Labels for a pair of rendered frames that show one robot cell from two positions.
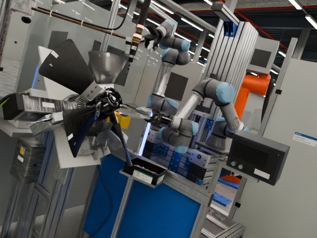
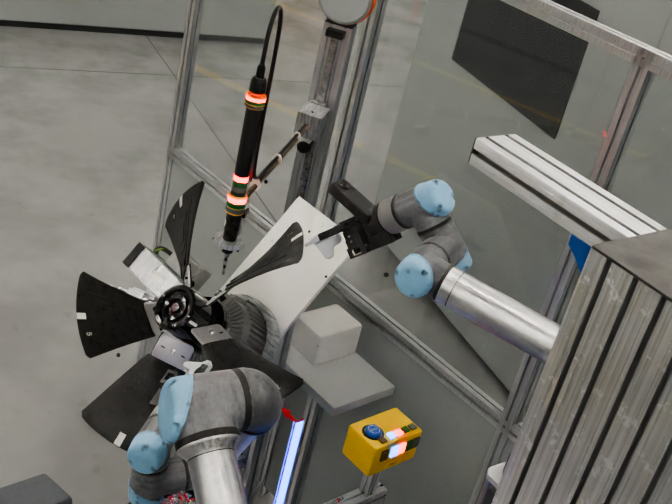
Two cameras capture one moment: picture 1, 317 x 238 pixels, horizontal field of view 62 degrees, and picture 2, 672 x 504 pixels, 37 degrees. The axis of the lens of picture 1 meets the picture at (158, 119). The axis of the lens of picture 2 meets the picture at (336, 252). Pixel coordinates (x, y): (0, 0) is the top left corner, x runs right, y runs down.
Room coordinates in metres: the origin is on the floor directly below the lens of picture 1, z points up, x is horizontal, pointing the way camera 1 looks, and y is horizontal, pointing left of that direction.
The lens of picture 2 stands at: (2.04, -1.69, 2.58)
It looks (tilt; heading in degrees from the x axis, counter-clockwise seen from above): 29 degrees down; 100
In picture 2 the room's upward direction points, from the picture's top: 14 degrees clockwise
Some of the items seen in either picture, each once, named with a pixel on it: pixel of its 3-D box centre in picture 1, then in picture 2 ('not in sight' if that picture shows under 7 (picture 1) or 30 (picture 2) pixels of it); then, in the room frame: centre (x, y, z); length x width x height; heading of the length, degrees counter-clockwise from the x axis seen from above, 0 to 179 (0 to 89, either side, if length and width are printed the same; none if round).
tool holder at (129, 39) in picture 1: (132, 48); (233, 222); (1.45, 0.25, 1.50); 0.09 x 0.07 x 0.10; 92
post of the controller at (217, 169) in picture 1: (215, 176); not in sight; (1.46, -0.40, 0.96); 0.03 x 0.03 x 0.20; 57
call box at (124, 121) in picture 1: (117, 120); (381, 443); (1.91, 0.29, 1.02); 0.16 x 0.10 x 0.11; 57
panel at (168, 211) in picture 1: (134, 218); not in sight; (1.69, -0.04, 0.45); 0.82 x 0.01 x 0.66; 57
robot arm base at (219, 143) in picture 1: (217, 140); not in sight; (1.96, -0.47, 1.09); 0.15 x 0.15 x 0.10
